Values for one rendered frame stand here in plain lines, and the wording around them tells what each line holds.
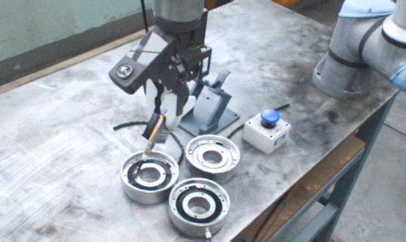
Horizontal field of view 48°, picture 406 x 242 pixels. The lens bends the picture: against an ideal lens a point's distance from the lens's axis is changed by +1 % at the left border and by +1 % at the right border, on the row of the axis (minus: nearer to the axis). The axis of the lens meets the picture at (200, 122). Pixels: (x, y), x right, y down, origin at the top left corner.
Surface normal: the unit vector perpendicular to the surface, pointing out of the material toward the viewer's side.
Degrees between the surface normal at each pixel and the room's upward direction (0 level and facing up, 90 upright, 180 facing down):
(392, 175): 0
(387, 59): 99
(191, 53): 0
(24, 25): 90
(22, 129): 0
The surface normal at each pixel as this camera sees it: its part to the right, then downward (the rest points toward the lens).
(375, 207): 0.10, -0.76
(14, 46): 0.73, 0.50
